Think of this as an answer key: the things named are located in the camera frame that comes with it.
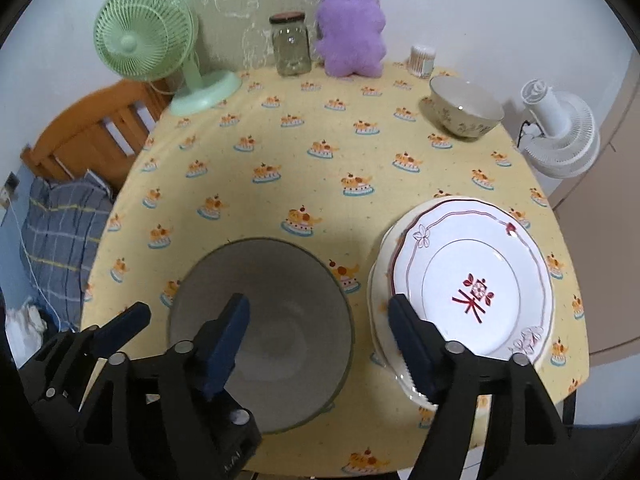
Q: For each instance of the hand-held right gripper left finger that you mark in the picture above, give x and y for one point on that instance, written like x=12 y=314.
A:
x=225 y=347

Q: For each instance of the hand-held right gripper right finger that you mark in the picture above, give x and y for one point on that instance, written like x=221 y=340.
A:
x=410 y=350

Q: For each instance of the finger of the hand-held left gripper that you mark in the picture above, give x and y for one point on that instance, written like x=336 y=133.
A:
x=125 y=322
x=237 y=440

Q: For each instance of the yellow floral beaded plate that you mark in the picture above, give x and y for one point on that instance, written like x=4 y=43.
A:
x=387 y=260
x=373 y=310

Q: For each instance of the white red-rimmed plate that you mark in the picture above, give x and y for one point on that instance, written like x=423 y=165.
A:
x=475 y=260

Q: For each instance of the white crumpled cloth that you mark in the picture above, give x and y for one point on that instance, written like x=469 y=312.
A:
x=22 y=325

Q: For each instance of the plaid blue cushion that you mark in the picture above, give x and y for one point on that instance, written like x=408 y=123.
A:
x=60 y=240

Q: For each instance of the yellow printed tablecloth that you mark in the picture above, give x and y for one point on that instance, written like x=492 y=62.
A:
x=300 y=200

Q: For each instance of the beige cabinet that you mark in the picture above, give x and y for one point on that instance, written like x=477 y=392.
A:
x=610 y=210

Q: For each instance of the large floral ceramic bowl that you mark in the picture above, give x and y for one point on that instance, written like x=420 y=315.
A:
x=465 y=105

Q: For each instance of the white standing fan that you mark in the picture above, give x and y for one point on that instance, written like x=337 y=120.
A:
x=565 y=135

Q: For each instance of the green desk fan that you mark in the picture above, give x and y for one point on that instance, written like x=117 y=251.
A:
x=145 y=35

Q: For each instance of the cotton swab container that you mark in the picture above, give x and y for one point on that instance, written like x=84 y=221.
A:
x=422 y=60

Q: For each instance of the glass jar with lid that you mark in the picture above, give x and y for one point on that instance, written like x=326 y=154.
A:
x=291 y=45

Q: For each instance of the purple plush toy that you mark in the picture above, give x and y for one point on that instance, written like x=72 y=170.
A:
x=350 y=30

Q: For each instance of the green printed wall mat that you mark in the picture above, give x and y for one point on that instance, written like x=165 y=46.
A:
x=250 y=5

